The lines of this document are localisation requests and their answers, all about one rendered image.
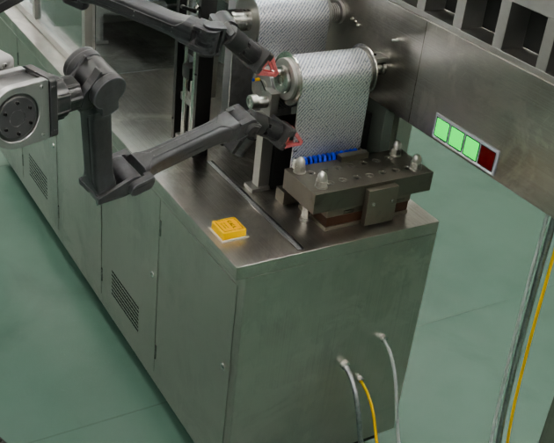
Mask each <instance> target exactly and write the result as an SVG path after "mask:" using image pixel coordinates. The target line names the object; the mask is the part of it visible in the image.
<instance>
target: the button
mask: <svg viewBox="0 0 554 443"><path fill-rule="evenodd" d="M211 229H212V230H213V231H214V232H215V233H216V234H217V235H218V236H219V237H220V238H221V239H222V240H223V241H224V240H229V239H232V238H237V237H241V236H246V228H245V227H244V226H243V225H242V224H241V223H240V222H239V221H238V220H237V219H236V218H235V217H230V218H226V219H221V220H217V221H212V227H211Z"/></svg>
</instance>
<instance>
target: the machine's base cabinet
mask: <svg viewBox="0 0 554 443"><path fill-rule="evenodd" d="M0 50H2V51H4V52H5V53H7V54H10V55H11V56H12V57H13V59H14V68H15V67H19V66H21V67H23V66H25V65H29V64H32V65H33V66H35V67H37V68H39V69H42V70H44V71H46V72H47V73H49V74H52V73H51V72H50V71H49V70H48V69H47V67H46V66H45V65H44V64H43V63H42V62H41V61H40V59H39V58H38V57H37V56H36V55H35V54H34V53H33V51H32V50H31V49H30V48H29V47H28V46H27V45H26V44H25V42H24V41H22V40H21V39H20V38H19V36H18V35H17V34H16V33H15V32H14V31H13V30H12V29H11V27H10V26H9V25H8V24H7V23H6V22H5V20H4V19H3V18H2V17H1V16H0ZM0 149H1V151H2V152H3V154H4V156H5V157H6V159H7V160H8V162H9V163H10V165H11V167H12V168H13V170H14V171H15V172H16V173H17V175H18V177H19V178H20V180H21V181H22V183H23V185H24V186H25V188H26V190H27V191H28V192H29V193H30V195H31V196H32V198H33V200H34V201H35V203H36V204H37V206H38V207H39V209H40V211H41V212H42V213H43V214H44V216H45V217H46V219H47V221H48V222H49V224H50V225H51V227H52V228H53V230H54V231H55V233H56V234H57V235H58V237H59V238H60V240H61V242H62V244H63V245H64V247H65V248H66V250H67V251H68V253H69V254H70V256H71V257H72V258H73V260H74V261H75V263H76V264H77V266H78V268H79V269H80V271H81V272H82V274H83V275H84V277H85V278H86V279H87V281H88V282H89V284H90V285H91V287H92V289H93V290H94V292H95V293H96V295H97V297H98V298H99V299H100V301H101V302H102V304H103V305H104V307H105V308H106V310H107V312H108V313H109V315H110V316H111V318H112V319H113V320H114V322H115V323H116V325H117V326H118V328H119V329H120V331H121V333H122V334H123V336H124V337H125V339H126V340H127V341H128V343H129V344H130V346H131V347H132V349H133V351H134V352H135V354H136V356H137V357H138V359H139V360H140V361H141V363H142V364H143V366H144V367H145V369H146V370H147V372H148V373H149V375H150V377H151V378H152V380H153V381H154V383H155V384H156V385H157V387H158V388H159V390H160V391H161V393H162V394H163V396H164V398H165V399H166V401H167V402H168V404H169V405H170V406H171V408H172V410H173V411H174V413H175V414H176V416H177V417H178V419H179V421H180V422H181V424H182V425H183V426H184V427H185V429H186V431H187V432H188V434H189V435H190V437H191V438H192V440H193V442H194V443H358V438H357V426H356V414H355V406H354V395H353V391H352V388H351V384H350V381H349V379H348V377H347V375H346V371H345V370H343V369H342V368H341V367H340V363H341V362H342V361H343V360H345V359H346V360H348V361H349V362H350V369H351V371H352V373H353V375H354V379H355V381H356V379H357V377H358V376H360V375H361V376H362V377H363V378H364V384H365V386H366V388H367V389H368V392H369V395H370V398H371V401H372V404H373V407H374V411H375V421H376V430H377V434H378V433H380V432H385V431H388V430H389V429H392V428H394V424H395V420H396V419H395V394H394V379H393V372H392V366H391V362H390V356H389V354H388V351H387V348H386V346H385V344H384V343H383V342H382V341H381V340H380V339H379V337H380V336H381V335H382V334H385V335H386V336H387V337H388V339H387V342H388V344H389V346H390V349H391V351H392V354H393V358H394V361H395V365H396V371H397V387H398V404H399V400H400V396H401V392H402V388H403V384H404V380H405V373H406V368H407V365H408V360H409V357H410V352H411V349H412V341H413V337H414V332H415V329H416V324H417V321H418V316H419V309H420V305H421V301H422V297H423V293H424V289H425V284H426V277H427V274H428V269H429V266H430V261H431V257H432V253H433V248H434V241H435V238H436V233H433V234H429V235H425V236H419V237H414V238H411V239H407V240H404V241H400V242H396V243H389V244H385V245H382V246H378V247H375V248H370V249H366V250H363V251H356V252H353V253H348V254H345V255H341V256H337V257H334V258H327V259H323V260H319V261H316V262H312V263H308V264H304V265H298V266H294V267H290V268H287V269H282V270H279V271H275V272H269V273H265V274H260V275H257V276H253V277H250V278H246V279H242V280H234V278H233V277H232V276H231V275H230V274H229V273H228V272H227V270H226V269H225V268H224V267H223V266H222V265H221V264H220V262H219V261H218V260H217V259H216V258H215V257H214V256H213V254H212V253H211V252H210V251H209V250H208V249H207V248H206V246H205V245H204V244H203V243H202V242H201V241H200V240H199V238H198V237H197V236H196V235H195V234H194V233H193V232H192V231H191V230H190V229H189V228H188V227H187V226H186V224H185V223H184V222H183V221H182V220H181V219H180V218H179V216H178V215H177V214H176V213H175V212H174V211H173V210H172V209H171V207H170V206H169V205H168V204H167V203H166V202H165V201H164V199H163V198H162V197H161V196H160V195H159V194H158V193H157V191H156V190H155V189H154V188H153V187H152V188H151V189H149V190H148V191H146V192H143V193H141V194H139V195H137V196H134V197H133V196H132V195H131V194H129V195H127V196H125V197H122V198H119V199H117V200H112V201H109V202H107V203H104V204H101V205H99V204H98V203H97V201H96V200H95V199H93V198H92V196H91V194H90V193H89V192H87V191H86V190H85V189H84V188H83V187H82V186H81V185H80V184H79V178H80V177H82V176H83V174H84V154H83V142H82V130H81V118H80V112H79V111H78V110H75V111H73V112H70V113H69V114H68V115H67V116H66V117H64V119H62V120H58V135H56V136H53V137H50V138H48V139H46V140H44V141H41V142H36V143H34V144H31V145H28V146H24V147H22V148H19V149H3V148H0ZM356 385H357V389H358V392H359V397H360V402H361V420H362V432H363V442H364V441H366V440H369V439H373V438H374V437H375V433H374V425H373V418H372V413H371V409H370V405H369V401H368V397H367V395H366V392H365V390H364V388H363V387H362V385H361V383H359V382H357V381H356Z"/></svg>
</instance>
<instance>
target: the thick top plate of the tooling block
mask: <svg viewBox="0 0 554 443"><path fill-rule="evenodd" d="M389 153H390V150H386V151H381V152H375V153H371V154H368V158H364V159H360V160H354V161H349V162H344V163H341V162H340V161H338V160H337V159H336V160H331V161H326V162H321V163H312V164H306V169H305V170H306V173H305V174H303V175H298V174H295V173H294V172H293V168H287V169H285V170H284V179H283V186H282V188H283V189H285V190H286V191H287V192H288V193H289V194H290V195H291V196H293V197H294V198H295V199H296V200H297V201H298V202H299V203H300V204H302V205H303V206H304V207H305V208H306V209H307V210H308V211H310V212H311V213H312V214H320V213H324V212H328V211H332V210H337V209H341V208H345V207H353V206H358V205H361V204H363V203H364V198H365V192H366V188H370V187H375V186H379V185H387V184H392V183H396V184H398V185H399V189H398V194H397V196H398V197H399V196H404V195H408V194H413V193H416V192H424V191H429V190H430V186H431V183H432V178H433V174H434V172H433V171H431V170H430V169H428V168H427V167H426V166H425V165H424V164H422V165H421V171H412V170H410V169H409V166H410V163H411V160H412V156H410V155H409V154H407V153H406V152H404V151H403V150H402V152H401V154H402V156H400V157H394V156H391V155H390V154H389ZM320 171H324V172H326V174H327V181H328V183H327V185H328V188H327V189H326V190H318V189H317V188H315V186H314V184H315V183H316V179H317V175H318V173H319V172H320Z"/></svg>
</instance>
